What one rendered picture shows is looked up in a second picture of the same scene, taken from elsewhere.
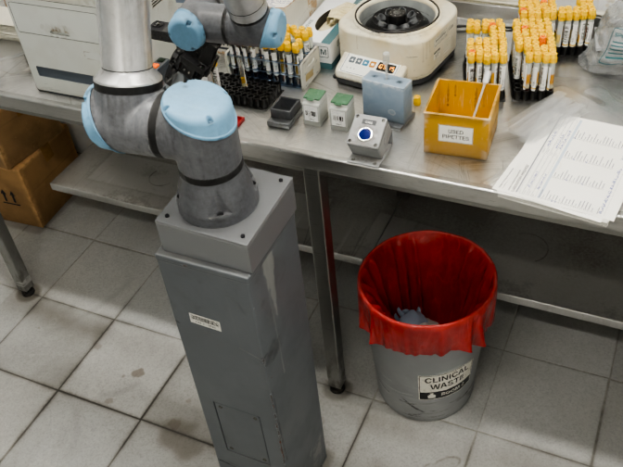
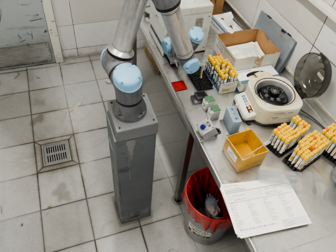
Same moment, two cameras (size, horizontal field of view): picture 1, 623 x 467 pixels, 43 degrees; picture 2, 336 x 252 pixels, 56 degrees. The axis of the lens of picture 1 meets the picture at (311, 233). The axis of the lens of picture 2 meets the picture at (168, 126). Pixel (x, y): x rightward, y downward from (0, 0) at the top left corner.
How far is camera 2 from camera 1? 75 cm
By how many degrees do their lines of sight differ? 27
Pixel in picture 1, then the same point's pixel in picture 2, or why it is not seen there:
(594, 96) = (316, 187)
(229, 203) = (123, 114)
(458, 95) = (254, 141)
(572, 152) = (268, 199)
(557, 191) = (239, 208)
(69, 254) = (155, 88)
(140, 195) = not seen: hidden behind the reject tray
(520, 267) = not seen: hidden behind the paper
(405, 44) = (259, 105)
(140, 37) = (125, 39)
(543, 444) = not seen: outside the picture
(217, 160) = (122, 98)
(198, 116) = (119, 79)
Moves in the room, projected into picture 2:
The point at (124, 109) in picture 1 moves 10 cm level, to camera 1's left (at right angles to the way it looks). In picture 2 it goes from (108, 60) to (93, 49)
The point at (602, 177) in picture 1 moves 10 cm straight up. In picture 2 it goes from (263, 219) to (271, 207)
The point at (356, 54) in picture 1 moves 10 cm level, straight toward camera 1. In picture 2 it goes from (246, 95) to (234, 104)
